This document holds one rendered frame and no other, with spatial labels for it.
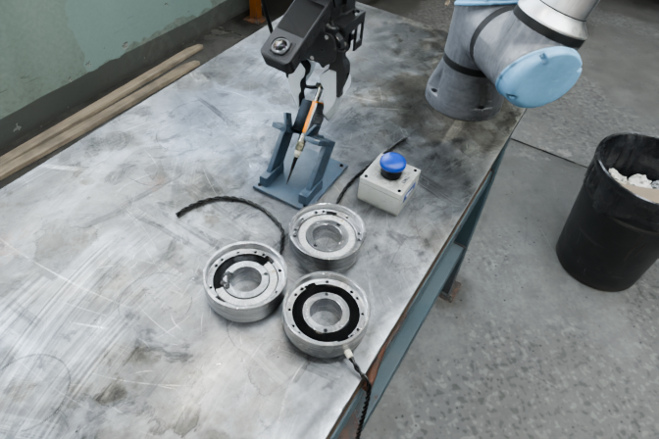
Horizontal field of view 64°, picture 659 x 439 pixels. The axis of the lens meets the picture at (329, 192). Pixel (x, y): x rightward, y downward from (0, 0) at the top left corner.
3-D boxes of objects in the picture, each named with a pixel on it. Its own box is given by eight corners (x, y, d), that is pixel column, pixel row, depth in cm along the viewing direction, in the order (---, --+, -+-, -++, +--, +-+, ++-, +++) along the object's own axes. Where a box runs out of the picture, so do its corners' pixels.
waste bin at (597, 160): (638, 318, 167) (716, 227, 138) (533, 270, 179) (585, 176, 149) (652, 250, 189) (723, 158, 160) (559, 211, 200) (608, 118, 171)
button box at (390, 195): (397, 217, 81) (402, 194, 78) (356, 198, 83) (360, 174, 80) (419, 187, 86) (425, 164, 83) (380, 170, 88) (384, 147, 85)
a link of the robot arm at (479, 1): (489, 36, 104) (510, -34, 95) (525, 73, 95) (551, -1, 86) (432, 40, 102) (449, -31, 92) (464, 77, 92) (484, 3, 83)
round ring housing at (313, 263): (358, 284, 71) (361, 265, 69) (281, 271, 72) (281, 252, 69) (366, 227, 79) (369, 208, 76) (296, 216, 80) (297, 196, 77)
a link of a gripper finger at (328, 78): (360, 108, 82) (356, 52, 76) (340, 127, 78) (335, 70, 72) (341, 105, 83) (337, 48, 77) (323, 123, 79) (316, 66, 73)
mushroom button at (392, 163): (394, 195, 81) (399, 170, 77) (371, 184, 82) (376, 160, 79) (406, 180, 83) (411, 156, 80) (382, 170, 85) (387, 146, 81)
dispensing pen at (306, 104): (272, 180, 80) (309, 73, 77) (284, 179, 84) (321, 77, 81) (284, 186, 79) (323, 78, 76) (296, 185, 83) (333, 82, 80)
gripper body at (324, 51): (363, 50, 77) (373, -34, 69) (333, 75, 72) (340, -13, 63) (318, 34, 80) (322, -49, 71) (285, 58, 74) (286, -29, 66)
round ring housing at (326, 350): (269, 308, 68) (268, 289, 65) (340, 279, 72) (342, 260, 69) (306, 377, 61) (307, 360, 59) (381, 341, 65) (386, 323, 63)
